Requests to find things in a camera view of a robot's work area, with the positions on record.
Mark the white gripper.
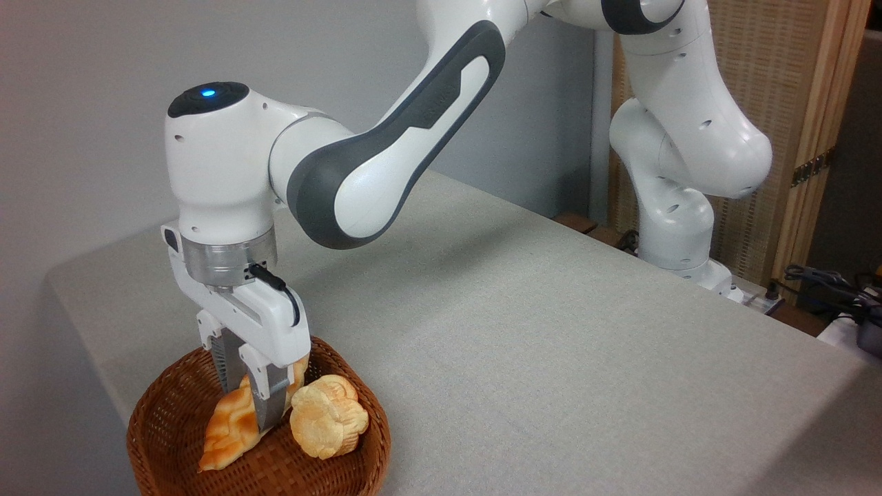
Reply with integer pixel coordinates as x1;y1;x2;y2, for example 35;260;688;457
161;224;311;433

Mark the braided golden bread loaf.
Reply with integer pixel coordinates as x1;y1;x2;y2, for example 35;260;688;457
198;354;310;473

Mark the round pale bread bun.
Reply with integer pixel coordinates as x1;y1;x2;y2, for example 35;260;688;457
289;374;369;460

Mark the brown wicker basket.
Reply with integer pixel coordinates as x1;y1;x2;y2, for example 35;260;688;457
126;335;391;496

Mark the metal screen hinge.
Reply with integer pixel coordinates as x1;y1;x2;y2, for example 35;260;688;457
791;147;837;188

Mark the bamboo folding screen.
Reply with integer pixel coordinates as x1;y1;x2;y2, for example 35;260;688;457
610;0;872;285

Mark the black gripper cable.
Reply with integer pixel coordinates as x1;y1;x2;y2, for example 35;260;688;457
248;262;302;328

